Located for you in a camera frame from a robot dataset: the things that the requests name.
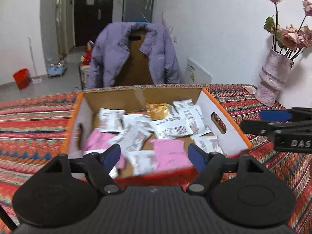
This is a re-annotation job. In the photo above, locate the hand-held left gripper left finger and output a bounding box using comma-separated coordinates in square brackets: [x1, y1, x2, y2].
[30, 143, 122, 195]

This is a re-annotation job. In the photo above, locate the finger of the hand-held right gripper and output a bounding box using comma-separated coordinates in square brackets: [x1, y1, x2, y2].
[241, 119, 278, 137]
[260, 107, 312, 122]

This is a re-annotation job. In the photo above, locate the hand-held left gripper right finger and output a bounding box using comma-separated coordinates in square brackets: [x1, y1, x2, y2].
[186, 143, 281, 196]

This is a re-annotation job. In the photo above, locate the pink snack packet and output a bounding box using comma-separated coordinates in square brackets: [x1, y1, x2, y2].
[149, 139, 193, 171]

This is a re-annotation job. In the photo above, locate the white labelled snack packet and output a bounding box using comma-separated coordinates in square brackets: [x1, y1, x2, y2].
[127, 150, 158, 176]

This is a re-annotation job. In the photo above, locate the pile of assorted snack packets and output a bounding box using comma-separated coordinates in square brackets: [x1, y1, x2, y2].
[80, 99, 226, 178]

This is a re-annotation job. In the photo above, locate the red cardboard box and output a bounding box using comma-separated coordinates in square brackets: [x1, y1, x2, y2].
[61, 87, 254, 188]

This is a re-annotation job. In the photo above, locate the pink textured vase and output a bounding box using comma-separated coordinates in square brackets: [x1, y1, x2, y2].
[254, 48, 294, 107]

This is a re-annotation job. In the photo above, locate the white carton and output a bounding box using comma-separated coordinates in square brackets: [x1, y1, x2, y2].
[186, 58, 212, 83]

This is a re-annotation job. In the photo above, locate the bunch of pink roses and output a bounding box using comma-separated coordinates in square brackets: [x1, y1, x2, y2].
[261, 0, 312, 61]

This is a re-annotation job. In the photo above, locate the patterned red tablecloth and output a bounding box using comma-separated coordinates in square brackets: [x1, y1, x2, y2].
[0, 83, 312, 234]

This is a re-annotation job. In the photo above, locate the brown chair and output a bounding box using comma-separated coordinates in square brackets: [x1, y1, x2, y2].
[114, 28, 155, 87]

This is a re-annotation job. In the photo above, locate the purple puffer jacket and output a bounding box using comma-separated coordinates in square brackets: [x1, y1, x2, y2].
[86, 21, 181, 89]

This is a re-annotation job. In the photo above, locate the small blue rack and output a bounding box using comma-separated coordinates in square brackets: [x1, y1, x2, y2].
[47, 58, 68, 79]

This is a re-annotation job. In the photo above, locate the red bag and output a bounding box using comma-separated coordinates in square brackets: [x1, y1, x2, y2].
[82, 40, 95, 66]

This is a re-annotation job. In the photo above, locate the red bucket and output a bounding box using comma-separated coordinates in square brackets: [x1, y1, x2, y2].
[13, 68, 31, 90]

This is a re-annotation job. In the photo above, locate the mop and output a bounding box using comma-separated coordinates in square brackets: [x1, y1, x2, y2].
[28, 37, 42, 83]

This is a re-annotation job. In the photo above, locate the dark entrance door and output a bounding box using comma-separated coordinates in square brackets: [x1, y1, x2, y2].
[74, 0, 115, 48]

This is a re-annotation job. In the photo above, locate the white interior door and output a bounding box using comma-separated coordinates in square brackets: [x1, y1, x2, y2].
[56, 0, 70, 56]

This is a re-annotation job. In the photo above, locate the grey refrigerator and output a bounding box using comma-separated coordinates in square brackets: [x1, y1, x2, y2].
[122, 0, 156, 23]

